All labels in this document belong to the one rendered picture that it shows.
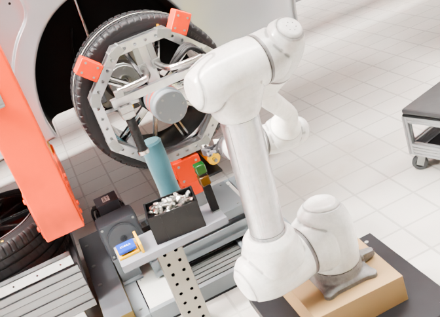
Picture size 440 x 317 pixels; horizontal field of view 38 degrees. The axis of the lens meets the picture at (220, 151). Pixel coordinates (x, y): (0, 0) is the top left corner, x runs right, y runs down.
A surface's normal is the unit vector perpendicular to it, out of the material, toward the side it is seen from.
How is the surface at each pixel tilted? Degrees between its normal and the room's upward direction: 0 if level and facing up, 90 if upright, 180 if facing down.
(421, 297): 0
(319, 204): 8
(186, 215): 90
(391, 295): 90
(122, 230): 90
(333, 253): 94
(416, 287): 0
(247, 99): 102
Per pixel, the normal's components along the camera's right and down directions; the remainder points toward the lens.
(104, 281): -0.31, -0.86
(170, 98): 0.33, 0.29
